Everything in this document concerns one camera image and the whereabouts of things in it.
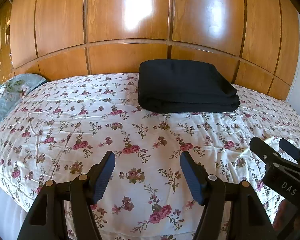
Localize black pants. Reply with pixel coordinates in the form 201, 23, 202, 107
138, 59, 240, 113

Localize person's right hand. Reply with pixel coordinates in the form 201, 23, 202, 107
273, 199, 300, 231

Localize floral bed quilt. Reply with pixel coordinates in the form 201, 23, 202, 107
0, 73, 300, 239

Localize blue floral pillow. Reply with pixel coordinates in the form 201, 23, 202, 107
0, 73, 47, 122

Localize wooden slatted side shelf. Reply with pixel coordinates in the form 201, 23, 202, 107
0, 0, 13, 84

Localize wooden headboard wall panel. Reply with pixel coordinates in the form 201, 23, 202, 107
1, 0, 300, 100

